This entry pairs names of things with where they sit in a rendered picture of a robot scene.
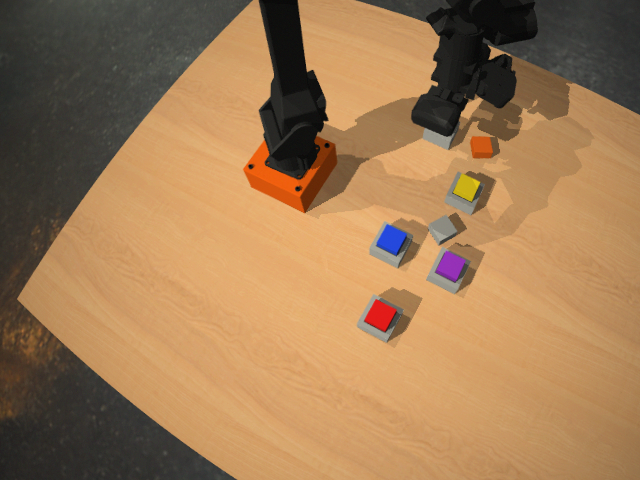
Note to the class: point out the purple button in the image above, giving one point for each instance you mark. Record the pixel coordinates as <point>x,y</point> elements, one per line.
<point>448,270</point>

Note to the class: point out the blue button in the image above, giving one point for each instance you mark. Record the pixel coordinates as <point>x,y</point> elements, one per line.
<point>391,244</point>

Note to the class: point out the red button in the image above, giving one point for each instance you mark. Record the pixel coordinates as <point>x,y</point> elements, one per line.
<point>379,318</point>

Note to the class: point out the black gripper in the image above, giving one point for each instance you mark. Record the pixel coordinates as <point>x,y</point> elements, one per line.
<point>439,110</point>

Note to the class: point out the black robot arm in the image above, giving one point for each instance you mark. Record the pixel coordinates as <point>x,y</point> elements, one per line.
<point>296,109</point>

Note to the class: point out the yellow button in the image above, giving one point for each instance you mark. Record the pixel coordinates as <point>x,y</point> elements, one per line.
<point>464,193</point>

